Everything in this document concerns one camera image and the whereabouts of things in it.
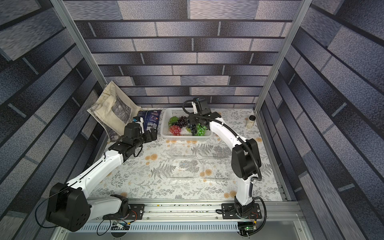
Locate dark blue grape bunch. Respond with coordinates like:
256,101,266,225
186,124,198,136

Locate red grape bunch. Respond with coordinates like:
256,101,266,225
169,125,182,136

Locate clear plastic clamshell container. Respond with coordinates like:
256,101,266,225
168,158,233,180

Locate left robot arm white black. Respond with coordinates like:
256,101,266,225
46,122,158,232

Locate bright green grape bunch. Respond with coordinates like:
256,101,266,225
194,124,207,137

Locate blue snack bag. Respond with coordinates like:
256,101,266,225
138,110,162,131

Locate dark purple grape bunch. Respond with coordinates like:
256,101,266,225
174,117,190,128

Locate white plastic basket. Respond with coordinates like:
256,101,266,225
161,108,213,141

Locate floral tablecloth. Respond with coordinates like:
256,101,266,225
89,107,283,202

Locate beige canvas tote bag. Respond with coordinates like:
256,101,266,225
87,82,142,142

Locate small bottle black cap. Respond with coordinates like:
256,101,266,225
246,115,256,129

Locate green circuit board right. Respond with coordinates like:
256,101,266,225
238,221,257,237

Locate circuit board left wires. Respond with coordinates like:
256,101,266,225
96,218,136,236

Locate aluminium rail base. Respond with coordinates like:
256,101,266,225
50,200,314,240

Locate left aluminium frame post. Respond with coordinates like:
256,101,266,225
50,0,107,89

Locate aluminium frame post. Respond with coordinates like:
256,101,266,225
254,0,312,114
50,0,107,89

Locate right aluminium frame post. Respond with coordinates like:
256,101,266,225
254,0,312,114

